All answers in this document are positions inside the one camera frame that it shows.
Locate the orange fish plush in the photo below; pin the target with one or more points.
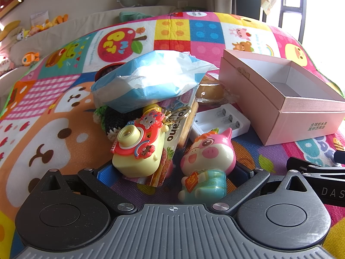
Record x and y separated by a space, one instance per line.
30 58

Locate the pink pig toy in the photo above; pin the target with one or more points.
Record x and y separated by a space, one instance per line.
207 151

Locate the dark red round bowl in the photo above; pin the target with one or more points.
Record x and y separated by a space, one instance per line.
107 70

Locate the printed biscuit box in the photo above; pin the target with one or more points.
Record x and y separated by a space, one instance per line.
178 132

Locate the wall socket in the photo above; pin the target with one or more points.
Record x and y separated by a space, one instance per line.
183 3

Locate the green cloth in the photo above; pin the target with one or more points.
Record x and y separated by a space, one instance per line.
134 15

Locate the wrapped brown bread bun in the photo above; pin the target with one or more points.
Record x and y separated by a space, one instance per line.
210 91

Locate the pink cardboard box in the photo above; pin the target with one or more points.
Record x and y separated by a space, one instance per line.
258 105

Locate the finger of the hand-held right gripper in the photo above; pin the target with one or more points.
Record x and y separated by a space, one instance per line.
310 164
340 157

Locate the blue white tissue packet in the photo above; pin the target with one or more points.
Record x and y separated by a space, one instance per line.
151 81

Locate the black green crochet toy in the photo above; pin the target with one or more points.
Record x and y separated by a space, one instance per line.
110 121

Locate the yellow plush toy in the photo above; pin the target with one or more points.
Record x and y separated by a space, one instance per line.
9 29

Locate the black window frame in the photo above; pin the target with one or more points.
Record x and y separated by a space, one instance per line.
289 8

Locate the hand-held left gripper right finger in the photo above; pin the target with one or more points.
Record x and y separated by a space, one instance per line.
242 191

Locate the white paper card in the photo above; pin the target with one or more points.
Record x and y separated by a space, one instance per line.
40 18

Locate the white battery charger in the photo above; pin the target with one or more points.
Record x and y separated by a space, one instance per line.
207 121

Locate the colourful printed blanket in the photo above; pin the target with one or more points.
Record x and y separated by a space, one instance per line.
54 129

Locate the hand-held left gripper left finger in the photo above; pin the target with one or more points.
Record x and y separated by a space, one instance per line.
105 173

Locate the row of orange plush toys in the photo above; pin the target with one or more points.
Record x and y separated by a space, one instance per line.
51 23

